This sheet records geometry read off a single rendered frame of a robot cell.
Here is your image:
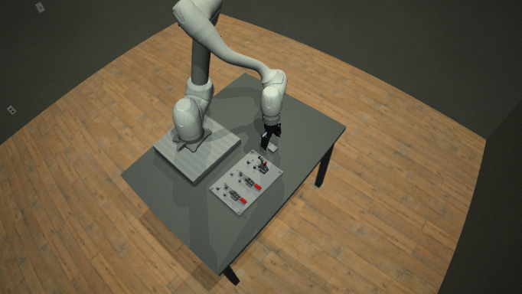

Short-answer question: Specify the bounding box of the black toggle clamp with red handle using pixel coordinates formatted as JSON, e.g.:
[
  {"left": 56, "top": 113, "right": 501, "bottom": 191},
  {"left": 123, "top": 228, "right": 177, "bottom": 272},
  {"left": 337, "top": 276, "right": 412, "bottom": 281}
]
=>
[{"left": 258, "top": 156, "right": 269, "bottom": 174}]

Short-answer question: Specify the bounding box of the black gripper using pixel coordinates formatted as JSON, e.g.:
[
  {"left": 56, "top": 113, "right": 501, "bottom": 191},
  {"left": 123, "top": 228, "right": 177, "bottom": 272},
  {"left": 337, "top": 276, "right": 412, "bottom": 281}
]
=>
[{"left": 261, "top": 122, "right": 281, "bottom": 154}]

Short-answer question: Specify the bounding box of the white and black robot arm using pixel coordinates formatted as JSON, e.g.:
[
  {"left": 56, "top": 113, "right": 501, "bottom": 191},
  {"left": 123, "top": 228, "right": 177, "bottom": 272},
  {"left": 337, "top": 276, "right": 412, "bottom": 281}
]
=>
[{"left": 172, "top": 0, "right": 287, "bottom": 152}]

